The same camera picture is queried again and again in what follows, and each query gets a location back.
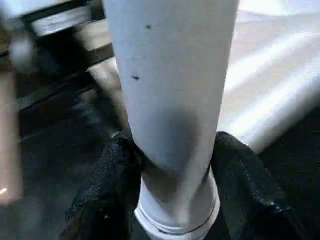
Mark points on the white plastic table leg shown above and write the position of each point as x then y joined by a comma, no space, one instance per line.
170,90

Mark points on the black work mat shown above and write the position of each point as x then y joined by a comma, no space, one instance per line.
55,165

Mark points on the white plastic table top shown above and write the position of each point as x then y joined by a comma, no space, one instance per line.
270,90

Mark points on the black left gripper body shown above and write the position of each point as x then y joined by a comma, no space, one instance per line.
60,65

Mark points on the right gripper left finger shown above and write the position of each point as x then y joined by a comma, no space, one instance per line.
107,195

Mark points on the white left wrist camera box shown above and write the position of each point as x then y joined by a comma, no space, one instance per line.
45,12

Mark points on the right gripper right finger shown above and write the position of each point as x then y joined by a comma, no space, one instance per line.
255,195

